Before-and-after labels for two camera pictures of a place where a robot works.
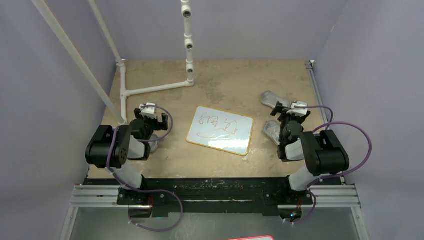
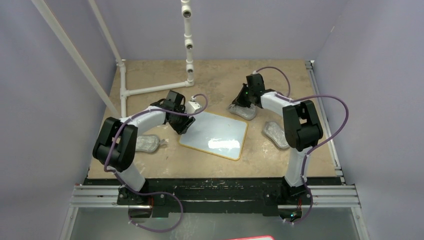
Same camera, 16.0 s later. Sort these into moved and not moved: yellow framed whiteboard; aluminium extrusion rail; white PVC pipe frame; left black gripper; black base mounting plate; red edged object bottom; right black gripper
Moved: right black gripper; yellow framed whiteboard; left black gripper
Not moved: aluminium extrusion rail; black base mounting plate; red edged object bottom; white PVC pipe frame
